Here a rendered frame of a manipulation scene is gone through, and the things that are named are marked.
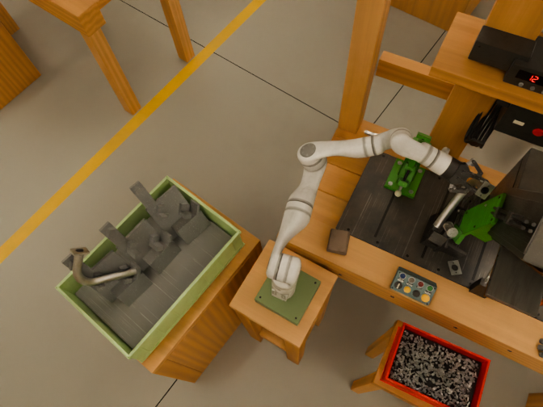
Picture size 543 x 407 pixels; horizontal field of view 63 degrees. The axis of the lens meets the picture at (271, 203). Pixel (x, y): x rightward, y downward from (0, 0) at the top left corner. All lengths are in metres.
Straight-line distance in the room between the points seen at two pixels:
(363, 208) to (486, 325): 0.62
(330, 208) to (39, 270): 1.94
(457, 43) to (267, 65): 2.15
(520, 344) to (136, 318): 1.43
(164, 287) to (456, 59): 1.33
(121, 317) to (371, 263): 1.01
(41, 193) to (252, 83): 1.66
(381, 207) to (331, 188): 0.23
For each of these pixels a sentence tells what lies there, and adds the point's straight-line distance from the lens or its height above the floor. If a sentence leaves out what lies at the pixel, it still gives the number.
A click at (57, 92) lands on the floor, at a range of 3.79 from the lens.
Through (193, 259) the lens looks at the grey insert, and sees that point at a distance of 1.86.
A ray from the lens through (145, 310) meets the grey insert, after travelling 1.86.
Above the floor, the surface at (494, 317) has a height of 0.90.
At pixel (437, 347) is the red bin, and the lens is 1.80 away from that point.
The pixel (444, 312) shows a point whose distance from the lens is 1.80.
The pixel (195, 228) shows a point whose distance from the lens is 1.87.
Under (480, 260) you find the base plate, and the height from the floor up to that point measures 0.90.
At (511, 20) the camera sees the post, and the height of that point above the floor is 1.67.
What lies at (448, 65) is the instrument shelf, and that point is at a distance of 1.47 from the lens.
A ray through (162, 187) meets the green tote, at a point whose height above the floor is 0.94.
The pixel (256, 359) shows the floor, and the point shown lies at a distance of 2.60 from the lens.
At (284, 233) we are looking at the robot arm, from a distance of 1.46.
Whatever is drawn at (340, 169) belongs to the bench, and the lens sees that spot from 1.96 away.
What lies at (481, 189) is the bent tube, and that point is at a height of 1.20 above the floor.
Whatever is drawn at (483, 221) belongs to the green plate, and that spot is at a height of 1.22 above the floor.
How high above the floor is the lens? 2.58
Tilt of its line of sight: 65 degrees down
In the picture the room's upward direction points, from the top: 7 degrees counter-clockwise
